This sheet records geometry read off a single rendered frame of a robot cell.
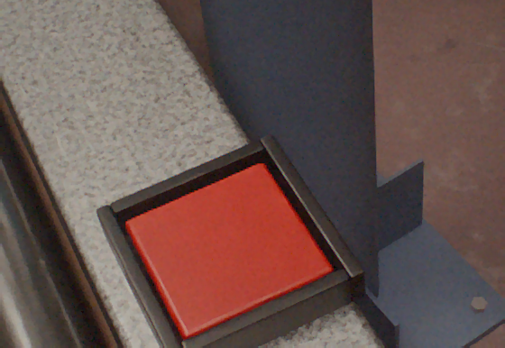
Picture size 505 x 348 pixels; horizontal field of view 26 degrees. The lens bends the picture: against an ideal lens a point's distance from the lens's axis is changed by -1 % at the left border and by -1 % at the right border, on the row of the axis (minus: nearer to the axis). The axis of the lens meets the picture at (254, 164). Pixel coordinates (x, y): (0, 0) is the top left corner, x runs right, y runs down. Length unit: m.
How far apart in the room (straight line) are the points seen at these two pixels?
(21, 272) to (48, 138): 0.07
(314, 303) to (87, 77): 0.17
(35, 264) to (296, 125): 0.69
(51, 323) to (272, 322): 0.08
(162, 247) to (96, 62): 0.12
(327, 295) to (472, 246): 1.16
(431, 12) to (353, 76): 0.78
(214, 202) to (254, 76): 0.65
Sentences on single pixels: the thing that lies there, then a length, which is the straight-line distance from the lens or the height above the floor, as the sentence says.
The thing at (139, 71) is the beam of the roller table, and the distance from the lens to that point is 0.49.
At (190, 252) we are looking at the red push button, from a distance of 0.41.
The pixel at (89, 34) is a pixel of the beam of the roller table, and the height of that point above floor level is 0.92.
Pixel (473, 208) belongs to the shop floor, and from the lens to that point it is 1.58.
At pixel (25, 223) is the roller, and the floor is 0.91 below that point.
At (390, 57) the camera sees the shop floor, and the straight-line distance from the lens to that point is 1.78.
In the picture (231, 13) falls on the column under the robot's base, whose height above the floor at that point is 0.58.
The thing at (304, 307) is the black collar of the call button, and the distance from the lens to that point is 0.39.
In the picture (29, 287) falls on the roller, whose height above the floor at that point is 0.92.
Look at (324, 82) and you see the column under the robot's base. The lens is 1.07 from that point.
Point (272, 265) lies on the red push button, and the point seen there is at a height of 0.93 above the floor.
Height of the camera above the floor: 1.26
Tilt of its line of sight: 50 degrees down
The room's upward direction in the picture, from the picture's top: 9 degrees counter-clockwise
